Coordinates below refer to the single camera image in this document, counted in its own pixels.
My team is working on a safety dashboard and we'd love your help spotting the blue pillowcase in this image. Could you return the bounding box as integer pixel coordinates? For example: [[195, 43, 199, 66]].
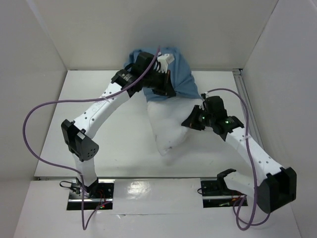
[[123, 47, 201, 102]]

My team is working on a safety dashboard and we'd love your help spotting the white pillow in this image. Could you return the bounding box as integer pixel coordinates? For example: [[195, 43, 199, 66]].
[[147, 97, 202, 156]]

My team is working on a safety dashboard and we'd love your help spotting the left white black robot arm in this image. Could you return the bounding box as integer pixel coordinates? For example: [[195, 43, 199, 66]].
[[61, 52, 176, 198]]

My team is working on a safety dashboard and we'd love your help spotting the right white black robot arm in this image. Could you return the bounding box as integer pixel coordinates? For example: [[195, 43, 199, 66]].
[[181, 96, 297, 214]]

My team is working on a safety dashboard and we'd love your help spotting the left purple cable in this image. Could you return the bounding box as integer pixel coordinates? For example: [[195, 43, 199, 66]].
[[22, 44, 161, 231]]

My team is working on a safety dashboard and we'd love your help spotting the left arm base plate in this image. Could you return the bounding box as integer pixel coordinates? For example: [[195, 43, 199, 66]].
[[66, 179, 114, 211]]

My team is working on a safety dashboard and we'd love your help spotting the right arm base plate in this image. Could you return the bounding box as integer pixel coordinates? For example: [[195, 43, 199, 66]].
[[197, 179, 244, 208]]

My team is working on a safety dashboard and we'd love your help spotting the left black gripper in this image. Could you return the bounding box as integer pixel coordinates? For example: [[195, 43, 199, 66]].
[[143, 69, 176, 97]]

